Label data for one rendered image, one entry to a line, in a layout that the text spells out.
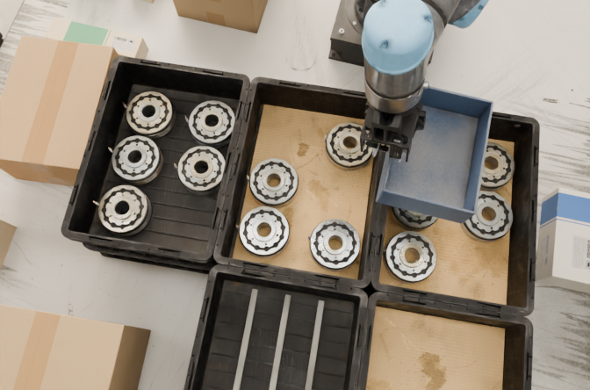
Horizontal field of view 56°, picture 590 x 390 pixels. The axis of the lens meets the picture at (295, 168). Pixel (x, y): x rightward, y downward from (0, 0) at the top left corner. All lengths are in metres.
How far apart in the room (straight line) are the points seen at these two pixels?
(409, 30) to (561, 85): 1.00
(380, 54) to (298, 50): 0.88
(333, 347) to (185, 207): 0.42
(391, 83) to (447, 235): 0.61
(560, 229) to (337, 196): 0.49
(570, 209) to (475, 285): 0.29
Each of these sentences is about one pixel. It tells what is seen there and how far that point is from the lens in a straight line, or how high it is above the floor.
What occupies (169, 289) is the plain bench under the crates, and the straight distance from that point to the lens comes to 1.32.
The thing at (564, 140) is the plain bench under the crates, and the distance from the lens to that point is 1.52.
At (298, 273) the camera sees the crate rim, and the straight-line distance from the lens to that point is 1.06.
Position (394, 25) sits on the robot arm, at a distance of 0.62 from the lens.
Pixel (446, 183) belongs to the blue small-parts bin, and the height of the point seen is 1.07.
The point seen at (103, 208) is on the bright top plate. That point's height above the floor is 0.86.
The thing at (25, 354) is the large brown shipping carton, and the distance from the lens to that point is 1.19.
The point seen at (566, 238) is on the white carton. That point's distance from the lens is 1.34.
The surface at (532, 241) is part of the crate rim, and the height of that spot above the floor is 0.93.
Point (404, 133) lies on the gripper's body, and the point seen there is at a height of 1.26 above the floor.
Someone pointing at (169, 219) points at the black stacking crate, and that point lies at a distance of 1.21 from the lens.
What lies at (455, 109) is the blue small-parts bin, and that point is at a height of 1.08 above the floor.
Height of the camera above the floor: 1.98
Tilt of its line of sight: 71 degrees down
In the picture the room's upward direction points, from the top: 1 degrees counter-clockwise
